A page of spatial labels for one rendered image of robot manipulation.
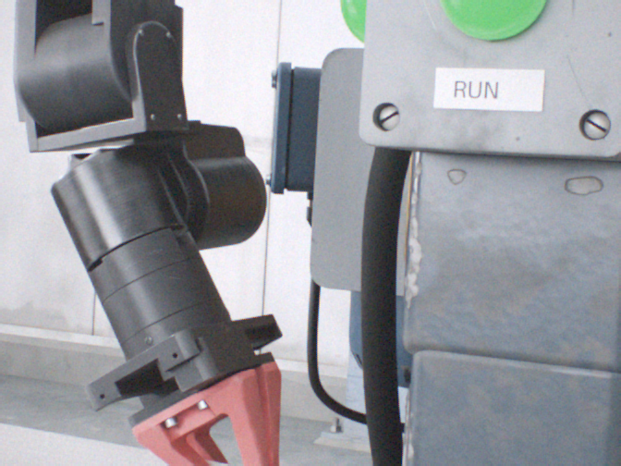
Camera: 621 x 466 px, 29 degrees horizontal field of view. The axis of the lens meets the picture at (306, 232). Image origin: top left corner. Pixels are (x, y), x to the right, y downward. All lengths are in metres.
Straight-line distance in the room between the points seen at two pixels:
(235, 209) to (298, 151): 0.17
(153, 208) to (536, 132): 0.32
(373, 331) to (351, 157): 0.40
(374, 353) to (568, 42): 0.14
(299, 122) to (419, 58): 0.50
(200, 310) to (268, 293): 5.54
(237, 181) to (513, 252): 0.33
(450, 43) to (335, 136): 0.48
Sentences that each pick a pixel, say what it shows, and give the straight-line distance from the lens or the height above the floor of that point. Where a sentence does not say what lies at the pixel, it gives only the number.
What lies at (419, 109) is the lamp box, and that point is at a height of 1.25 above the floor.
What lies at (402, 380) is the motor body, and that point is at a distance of 0.85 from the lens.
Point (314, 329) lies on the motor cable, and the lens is 0.89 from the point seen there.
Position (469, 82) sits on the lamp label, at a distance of 0.34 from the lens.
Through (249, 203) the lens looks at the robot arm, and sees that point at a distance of 0.69.
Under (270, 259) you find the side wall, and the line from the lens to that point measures 6.13.
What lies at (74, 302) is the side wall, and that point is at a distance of 6.73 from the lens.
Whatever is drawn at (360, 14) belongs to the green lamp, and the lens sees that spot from 0.36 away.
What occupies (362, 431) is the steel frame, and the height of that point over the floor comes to 0.07.
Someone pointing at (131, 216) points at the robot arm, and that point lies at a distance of 0.61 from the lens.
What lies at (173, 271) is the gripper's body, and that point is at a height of 1.18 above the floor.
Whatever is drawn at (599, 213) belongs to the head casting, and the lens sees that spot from 0.37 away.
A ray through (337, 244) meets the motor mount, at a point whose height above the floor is 1.18.
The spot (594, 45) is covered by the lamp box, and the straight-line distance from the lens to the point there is 0.33.
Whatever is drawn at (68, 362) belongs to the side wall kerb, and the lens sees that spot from 6.73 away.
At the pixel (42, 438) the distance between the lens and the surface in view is 0.67.
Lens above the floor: 1.23
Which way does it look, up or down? 3 degrees down
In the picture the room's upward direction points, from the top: 3 degrees clockwise
